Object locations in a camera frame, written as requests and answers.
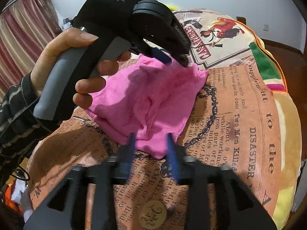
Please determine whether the pink buttoned cardigan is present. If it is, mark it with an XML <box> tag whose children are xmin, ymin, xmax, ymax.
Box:
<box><xmin>84</xmin><ymin>54</ymin><xmax>210</xmax><ymax>160</ymax></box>

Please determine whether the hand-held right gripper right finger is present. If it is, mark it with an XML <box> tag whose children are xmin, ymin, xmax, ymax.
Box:
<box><xmin>165</xmin><ymin>134</ymin><xmax>278</xmax><ymax>230</ymax></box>

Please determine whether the pile of clothes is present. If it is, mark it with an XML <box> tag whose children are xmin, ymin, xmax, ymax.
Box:
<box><xmin>61</xmin><ymin>17</ymin><xmax>78</xmax><ymax>32</ymax></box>

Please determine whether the person's left hand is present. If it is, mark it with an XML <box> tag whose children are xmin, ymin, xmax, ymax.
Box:
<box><xmin>30</xmin><ymin>27</ymin><xmax>132</xmax><ymax>109</ymax></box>

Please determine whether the person's left forearm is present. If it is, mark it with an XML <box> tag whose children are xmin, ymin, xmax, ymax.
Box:
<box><xmin>0</xmin><ymin>73</ymin><xmax>63</xmax><ymax>181</ymax></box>

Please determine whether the printed newspaper pattern blanket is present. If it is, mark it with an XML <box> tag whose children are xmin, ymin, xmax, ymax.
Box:
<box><xmin>25</xmin><ymin>9</ymin><xmax>288</xmax><ymax>230</ymax></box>

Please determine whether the striped red beige curtain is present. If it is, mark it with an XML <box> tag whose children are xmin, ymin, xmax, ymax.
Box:
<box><xmin>0</xmin><ymin>0</ymin><xmax>63</xmax><ymax>99</ymax></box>

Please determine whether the orange cloth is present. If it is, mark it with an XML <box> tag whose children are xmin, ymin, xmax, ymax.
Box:
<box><xmin>4</xmin><ymin>184</ymin><xmax>23</xmax><ymax>215</ymax></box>

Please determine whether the thin black wire loop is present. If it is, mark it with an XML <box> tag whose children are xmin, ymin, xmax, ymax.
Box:
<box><xmin>11</xmin><ymin>166</ymin><xmax>31</xmax><ymax>182</ymax></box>

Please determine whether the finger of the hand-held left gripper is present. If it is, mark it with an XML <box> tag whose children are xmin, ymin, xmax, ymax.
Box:
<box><xmin>144</xmin><ymin>44</ymin><xmax>172</xmax><ymax>65</ymax></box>
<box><xmin>141</xmin><ymin>12</ymin><xmax>193</xmax><ymax>67</ymax></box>

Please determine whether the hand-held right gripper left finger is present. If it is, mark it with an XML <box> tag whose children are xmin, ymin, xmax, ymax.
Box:
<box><xmin>23</xmin><ymin>133</ymin><xmax>137</xmax><ymax>230</ymax></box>

